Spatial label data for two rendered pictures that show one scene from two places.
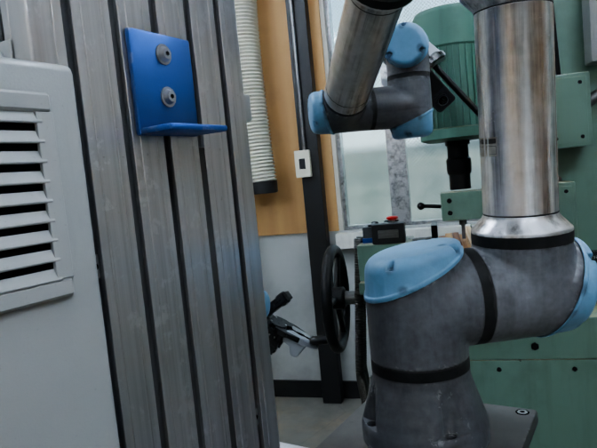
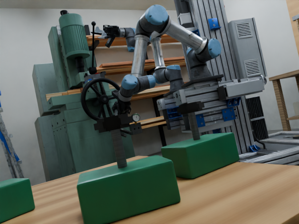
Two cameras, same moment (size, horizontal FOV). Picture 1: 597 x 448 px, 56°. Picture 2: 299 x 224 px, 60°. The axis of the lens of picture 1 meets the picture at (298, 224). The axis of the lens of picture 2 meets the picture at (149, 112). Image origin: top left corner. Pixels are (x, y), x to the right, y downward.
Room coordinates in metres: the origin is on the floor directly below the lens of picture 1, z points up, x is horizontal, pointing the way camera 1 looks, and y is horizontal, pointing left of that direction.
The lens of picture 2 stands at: (2.44, 1.28, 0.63)
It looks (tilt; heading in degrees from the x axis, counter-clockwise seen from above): 2 degrees up; 226
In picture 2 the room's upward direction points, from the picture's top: 12 degrees counter-clockwise
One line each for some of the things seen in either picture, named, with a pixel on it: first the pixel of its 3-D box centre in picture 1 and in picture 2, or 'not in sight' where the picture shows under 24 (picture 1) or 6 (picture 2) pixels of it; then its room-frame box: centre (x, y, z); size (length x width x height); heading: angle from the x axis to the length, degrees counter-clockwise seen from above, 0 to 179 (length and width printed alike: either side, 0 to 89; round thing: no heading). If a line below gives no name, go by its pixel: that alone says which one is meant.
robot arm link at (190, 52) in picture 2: not in sight; (196, 56); (0.92, 0.30, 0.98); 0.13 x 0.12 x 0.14; 74
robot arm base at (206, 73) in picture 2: not in sight; (199, 73); (0.92, 0.29, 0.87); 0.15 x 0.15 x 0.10
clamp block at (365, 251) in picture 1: (387, 257); (96, 88); (1.43, -0.22, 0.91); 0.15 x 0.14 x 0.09; 166
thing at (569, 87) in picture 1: (563, 112); (89, 61); (1.20, -0.58, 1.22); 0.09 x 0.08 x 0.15; 76
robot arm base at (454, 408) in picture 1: (422, 394); (177, 85); (0.66, -0.13, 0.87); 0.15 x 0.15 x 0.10
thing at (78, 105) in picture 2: not in sight; (90, 104); (1.41, -0.35, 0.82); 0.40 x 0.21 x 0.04; 166
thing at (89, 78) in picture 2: (384, 229); (94, 78); (1.42, -0.22, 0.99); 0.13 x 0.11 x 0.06; 166
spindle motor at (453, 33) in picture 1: (452, 77); (74, 38); (1.40, -0.41, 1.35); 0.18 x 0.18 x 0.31
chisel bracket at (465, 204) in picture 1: (470, 207); (82, 79); (1.39, -0.43, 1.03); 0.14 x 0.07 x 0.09; 76
